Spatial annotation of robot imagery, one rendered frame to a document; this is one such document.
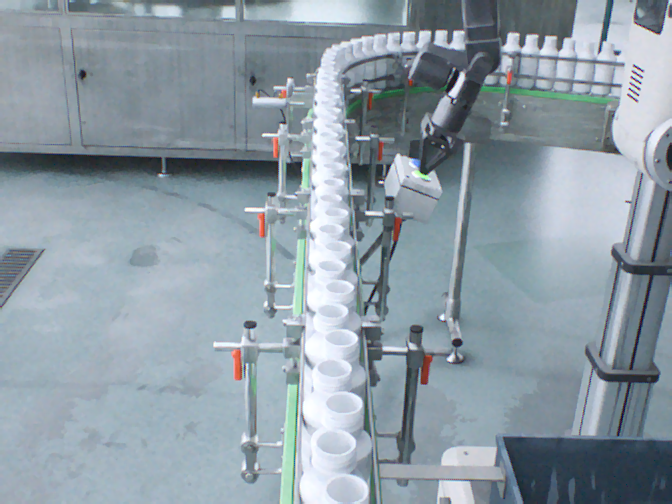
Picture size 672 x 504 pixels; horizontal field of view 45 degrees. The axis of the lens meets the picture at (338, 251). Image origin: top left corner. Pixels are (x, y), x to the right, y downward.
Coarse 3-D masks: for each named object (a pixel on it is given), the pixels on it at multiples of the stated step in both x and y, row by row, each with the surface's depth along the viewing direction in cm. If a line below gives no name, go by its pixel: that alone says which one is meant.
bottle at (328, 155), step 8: (328, 152) 146; (336, 152) 145; (320, 160) 144; (328, 160) 143; (336, 160) 143; (320, 168) 144; (312, 176) 146; (320, 176) 144; (312, 184) 145; (320, 184) 144; (344, 184) 146; (312, 192) 146; (312, 200) 147; (312, 208) 147; (312, 216) 148
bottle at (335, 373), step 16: (320, 368) 82; (336, 368) 83; (320, 384) 81; (336, 384) 80; (352, 384) 82; (320, 400) 81; (304, 416) 82; (320, 416) 81; (304, 432) 83; (304, 448) 84; (304, 464) 85
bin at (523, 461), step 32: (512, 448) 108; (544, 448) 108; (576, 448) 108; (608, 448) 109; (640, 448) 109; (448, 480) 102; (480, 480) 103; (512, 480) 99; (544, 480) 111; (576, 480) 111; (608, 480) 111; (640, 480) 111
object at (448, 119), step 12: (444, 96) 145; (444, 108) 144; (456, 108) 143; (468, 108) 144; (432, 120) 146; (444, 120) 144; (456, 120) 144; (432, 132) 143; (444, 132) 143; (456, 132) 146; (456, 144) 144
